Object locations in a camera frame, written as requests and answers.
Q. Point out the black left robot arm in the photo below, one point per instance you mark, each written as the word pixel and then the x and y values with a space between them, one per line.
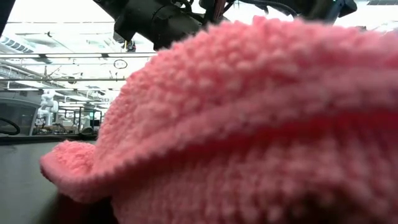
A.
pixel 155 21

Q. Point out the black metal rack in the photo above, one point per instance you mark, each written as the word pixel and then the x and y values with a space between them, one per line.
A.
pixel 80 118

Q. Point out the black aluminium station frame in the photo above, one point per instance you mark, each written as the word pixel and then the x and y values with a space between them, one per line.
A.
pixel 4 12

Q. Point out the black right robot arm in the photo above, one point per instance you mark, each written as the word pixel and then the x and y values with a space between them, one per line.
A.
pixel 317 7

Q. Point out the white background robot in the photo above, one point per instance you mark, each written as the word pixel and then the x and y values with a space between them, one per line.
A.
pixel 46 105
pixel 86 120

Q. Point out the grey machine cabinet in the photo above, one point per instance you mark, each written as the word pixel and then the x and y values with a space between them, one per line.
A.
pixel 18 112

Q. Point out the pink microfiber towel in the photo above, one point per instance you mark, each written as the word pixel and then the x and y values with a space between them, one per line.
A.
pixel 248 124

